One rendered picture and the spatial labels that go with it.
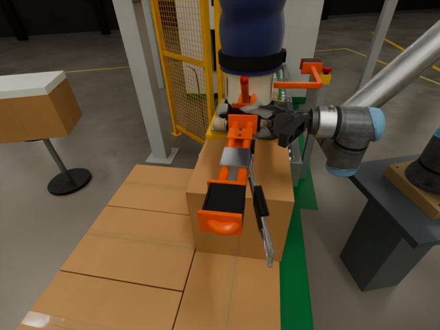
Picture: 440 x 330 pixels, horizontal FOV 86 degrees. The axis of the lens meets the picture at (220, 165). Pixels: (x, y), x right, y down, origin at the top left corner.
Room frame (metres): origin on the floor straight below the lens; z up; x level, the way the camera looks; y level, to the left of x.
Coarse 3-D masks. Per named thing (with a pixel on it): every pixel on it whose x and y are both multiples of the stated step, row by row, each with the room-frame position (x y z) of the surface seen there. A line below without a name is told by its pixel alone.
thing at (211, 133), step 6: (222, 102) 1.00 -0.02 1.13; (216, 114) 0.90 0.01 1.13; (222, 114) 0.83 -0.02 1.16; (210, 126) 0.79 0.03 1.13; (210, 132) 0.75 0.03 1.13; (216, 132) 0.75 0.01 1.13; (222, 132) 0.74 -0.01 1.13; (228, 132) 0.74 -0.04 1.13; (210, 138) 0.73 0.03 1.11; (216, 138) 0.73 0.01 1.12; (222, 138) 0.72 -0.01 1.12
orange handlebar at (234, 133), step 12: (312, 72) 1.00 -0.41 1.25; (276, 84) 0.89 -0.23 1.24; (288, 84) 0.88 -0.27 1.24; (300, 84) 0.87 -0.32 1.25; (312, 84) 0.86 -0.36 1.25; (240, 96) 0.77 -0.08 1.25; (252, 96) 0.77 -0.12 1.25; (240, 132) 0.52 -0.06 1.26; (252, 132) 0.52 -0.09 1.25; (228, 144) 0.48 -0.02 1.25; (240, 144) 0.51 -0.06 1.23; (240, 180) 0.34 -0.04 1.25; (216, 228) 0.24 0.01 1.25; (228, 228) 0.23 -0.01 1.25
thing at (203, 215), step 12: (216, 180) 0.33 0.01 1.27; (216, 192) 0.30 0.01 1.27; (228, 192) 0.30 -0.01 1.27; (240, 192) 0.30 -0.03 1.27; (204, 204) 0.27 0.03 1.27; (216, 204) 0.27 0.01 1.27; (228, 204) 0.27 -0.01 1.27; (240, 204) 0.27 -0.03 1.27; (204, 216) 0.25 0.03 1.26; (216, 216) 0.25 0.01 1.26; (228, 216) 0.25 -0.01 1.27; (240, 216) 0.24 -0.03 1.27; (204, 228) 0.25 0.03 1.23; (240, 228) 0.24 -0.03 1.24
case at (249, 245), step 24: (216, 144) 0.95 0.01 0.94; (264, 144) 0.93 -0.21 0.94; (216, 168) 0.77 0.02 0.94; (264, 168) 0.75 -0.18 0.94; (288, 168) 0.74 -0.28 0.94; (192, 192) 0.63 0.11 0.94; (264, 192) 0.61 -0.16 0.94; (288, 192) 0.61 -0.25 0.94; (192, 216) 0.63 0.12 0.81; (288, 216) 0.56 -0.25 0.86; (216, 240) 0.62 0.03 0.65; (240, 240) 0.60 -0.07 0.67
